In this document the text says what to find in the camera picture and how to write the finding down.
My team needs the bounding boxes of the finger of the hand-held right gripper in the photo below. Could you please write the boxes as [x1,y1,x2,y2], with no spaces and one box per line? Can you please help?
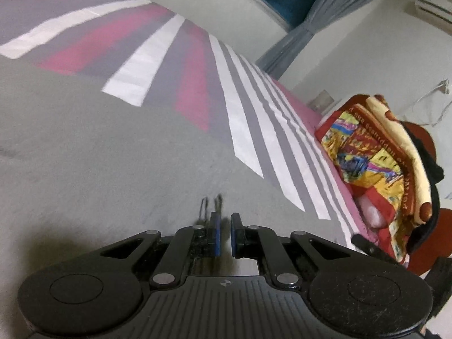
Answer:
[351,233,397,265]

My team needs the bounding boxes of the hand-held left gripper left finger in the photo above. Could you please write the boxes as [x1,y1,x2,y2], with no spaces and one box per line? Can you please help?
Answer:
[100,212,222,288]

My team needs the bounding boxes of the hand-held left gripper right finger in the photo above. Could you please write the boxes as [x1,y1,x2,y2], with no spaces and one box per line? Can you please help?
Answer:
[230,212,351,288]

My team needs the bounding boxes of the grey pants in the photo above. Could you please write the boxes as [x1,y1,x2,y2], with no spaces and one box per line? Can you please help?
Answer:
[0,56,354,292]

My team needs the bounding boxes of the white pillow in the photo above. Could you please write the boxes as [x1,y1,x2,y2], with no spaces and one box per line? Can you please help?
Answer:
[356,197,386,229]

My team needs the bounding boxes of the red-brown wooden headboard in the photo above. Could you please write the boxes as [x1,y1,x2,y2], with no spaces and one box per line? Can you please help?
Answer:
[402,120,452,277]

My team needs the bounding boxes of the black cloth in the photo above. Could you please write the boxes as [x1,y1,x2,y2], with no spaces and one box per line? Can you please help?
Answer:
[405,122,446,255]

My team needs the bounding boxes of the colourful printed blanket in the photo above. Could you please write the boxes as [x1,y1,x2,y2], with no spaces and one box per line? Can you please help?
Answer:
[314,94,442,266]

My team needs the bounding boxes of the cream printed blanket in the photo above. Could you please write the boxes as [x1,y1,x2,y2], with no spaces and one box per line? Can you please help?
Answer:
[365,95,433,226]

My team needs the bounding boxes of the striped bed sheet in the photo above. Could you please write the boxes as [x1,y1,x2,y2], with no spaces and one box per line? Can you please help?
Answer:
[0,0,372,249]

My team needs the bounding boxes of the grey curtain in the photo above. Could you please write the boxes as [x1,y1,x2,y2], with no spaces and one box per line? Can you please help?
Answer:
[255,0,414,79]

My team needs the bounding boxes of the white air conditioner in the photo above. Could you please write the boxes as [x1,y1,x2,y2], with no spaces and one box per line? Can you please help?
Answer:
[414,0,452,26]

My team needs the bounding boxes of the white wall socket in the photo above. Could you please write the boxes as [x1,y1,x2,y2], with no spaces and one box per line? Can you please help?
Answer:
[310,91,334,112]

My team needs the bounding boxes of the white wall cable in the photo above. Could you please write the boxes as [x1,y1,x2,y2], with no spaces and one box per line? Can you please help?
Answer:
[410,79,452,125]

